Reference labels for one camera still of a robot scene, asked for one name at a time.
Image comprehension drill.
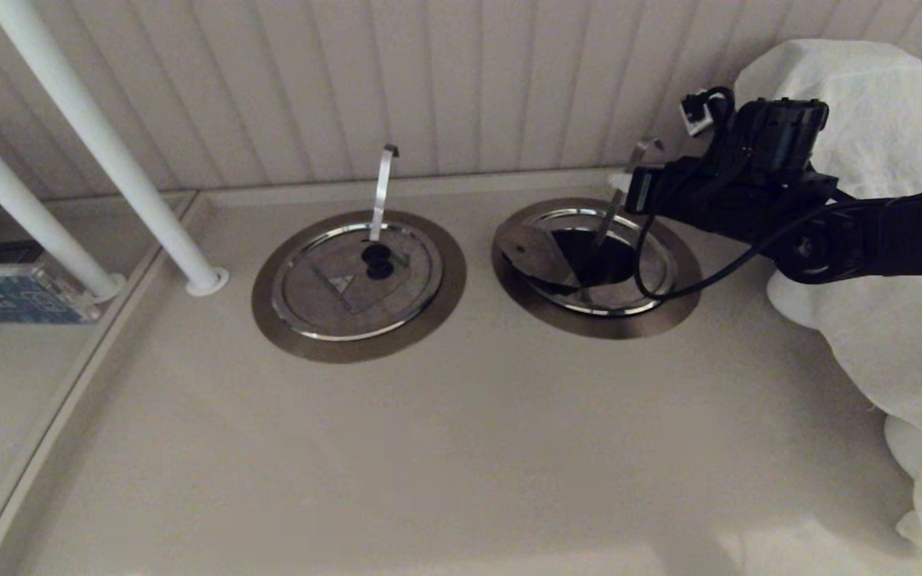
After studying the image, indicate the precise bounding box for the white cloth cover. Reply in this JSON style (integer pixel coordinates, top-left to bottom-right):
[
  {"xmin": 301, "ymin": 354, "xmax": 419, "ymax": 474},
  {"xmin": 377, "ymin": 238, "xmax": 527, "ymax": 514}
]
[{"xmin": 733, "ymin": 40, "xmax": 922, "ymax": 565}]

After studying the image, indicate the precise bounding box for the white support pole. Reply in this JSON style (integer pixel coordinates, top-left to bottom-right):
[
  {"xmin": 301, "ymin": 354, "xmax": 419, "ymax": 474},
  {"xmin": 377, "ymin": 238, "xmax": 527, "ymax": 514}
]
[
  {"xmin": 0, "ymin": 0, "xmax": 230, "ymax": 298},
  {"xmin": 0, "ymin": 100, "xmax": 126, "ymax": 304}
]

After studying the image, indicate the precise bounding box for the blue patterned box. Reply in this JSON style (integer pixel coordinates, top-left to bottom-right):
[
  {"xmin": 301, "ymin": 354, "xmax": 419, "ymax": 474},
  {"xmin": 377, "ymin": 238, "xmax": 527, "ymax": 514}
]
[{"xmin": 0, "ymin": 264, "xmax": 102, "ymax": 326}]

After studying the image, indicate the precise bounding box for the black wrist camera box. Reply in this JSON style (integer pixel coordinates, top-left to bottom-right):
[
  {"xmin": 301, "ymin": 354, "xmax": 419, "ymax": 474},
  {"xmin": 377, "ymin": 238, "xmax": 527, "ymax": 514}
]
[{"xmin": 737, "ymin": 98, "xmax": 830, "ymax": 173}]

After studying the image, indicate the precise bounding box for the black cable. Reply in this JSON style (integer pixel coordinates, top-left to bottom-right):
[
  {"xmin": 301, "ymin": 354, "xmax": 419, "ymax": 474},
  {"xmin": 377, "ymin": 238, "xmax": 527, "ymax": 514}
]
[{"xmin": 633, "ymin": 174, "xmax": 922, "ymax": 303}]

